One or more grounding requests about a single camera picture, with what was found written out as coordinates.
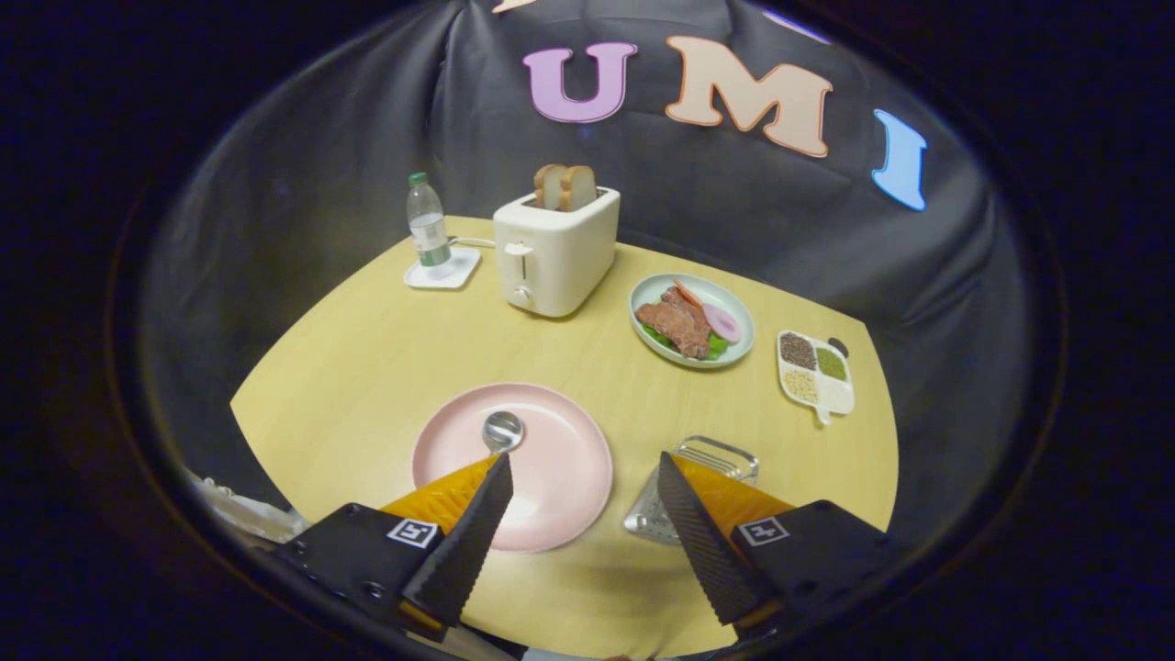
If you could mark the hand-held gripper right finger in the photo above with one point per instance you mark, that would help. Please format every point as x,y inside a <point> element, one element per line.
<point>702,542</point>

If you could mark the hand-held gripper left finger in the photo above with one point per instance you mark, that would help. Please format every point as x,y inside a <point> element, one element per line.
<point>459,551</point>

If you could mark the pink round plate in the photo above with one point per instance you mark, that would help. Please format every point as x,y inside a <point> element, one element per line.
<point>560,459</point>

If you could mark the green lettuce leaf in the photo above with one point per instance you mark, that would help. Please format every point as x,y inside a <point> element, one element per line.
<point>718,347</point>

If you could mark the white divided seasoning dish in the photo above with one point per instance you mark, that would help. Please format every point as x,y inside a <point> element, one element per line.
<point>835,395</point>

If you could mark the brown meat slices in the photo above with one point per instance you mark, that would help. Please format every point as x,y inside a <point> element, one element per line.
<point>679,326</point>

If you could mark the pink ham slice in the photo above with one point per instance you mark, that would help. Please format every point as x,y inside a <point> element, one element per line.
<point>722,323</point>

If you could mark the crumpled white cloth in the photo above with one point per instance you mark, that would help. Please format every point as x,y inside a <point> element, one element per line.
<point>243,509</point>

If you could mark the pale green plate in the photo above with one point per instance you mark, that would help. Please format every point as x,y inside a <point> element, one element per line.
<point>739,312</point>

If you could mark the small black round object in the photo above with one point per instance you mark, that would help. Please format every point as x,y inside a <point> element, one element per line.
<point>840,346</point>

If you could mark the orange carrot strip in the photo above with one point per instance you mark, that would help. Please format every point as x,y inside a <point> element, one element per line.
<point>687,292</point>

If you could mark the white square coaster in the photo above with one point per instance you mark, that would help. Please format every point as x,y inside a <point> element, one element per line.
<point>459,271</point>

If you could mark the cream white toaster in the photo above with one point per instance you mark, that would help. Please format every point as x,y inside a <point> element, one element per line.
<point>569,257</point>

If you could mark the clear plastic water bottle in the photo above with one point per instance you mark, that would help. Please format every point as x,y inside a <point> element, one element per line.
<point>429,229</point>

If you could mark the toast bread slice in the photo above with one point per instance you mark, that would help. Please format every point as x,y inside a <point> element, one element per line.
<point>580,188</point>
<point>548,188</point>

